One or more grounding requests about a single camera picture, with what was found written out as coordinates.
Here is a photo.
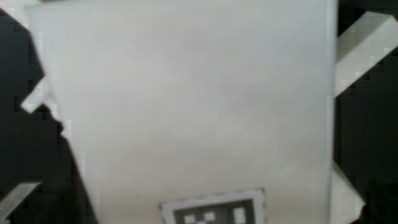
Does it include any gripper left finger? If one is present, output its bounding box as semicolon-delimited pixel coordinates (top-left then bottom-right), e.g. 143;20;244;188
0;182;41;214

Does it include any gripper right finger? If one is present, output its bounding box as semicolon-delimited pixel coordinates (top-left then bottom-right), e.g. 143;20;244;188
354;198;398;224

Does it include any white cabinet top block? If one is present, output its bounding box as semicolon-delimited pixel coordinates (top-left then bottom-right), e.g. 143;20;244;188
27;0;336;224

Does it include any white cabinet body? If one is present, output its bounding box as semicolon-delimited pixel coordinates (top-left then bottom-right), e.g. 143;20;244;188
22;78;59;118

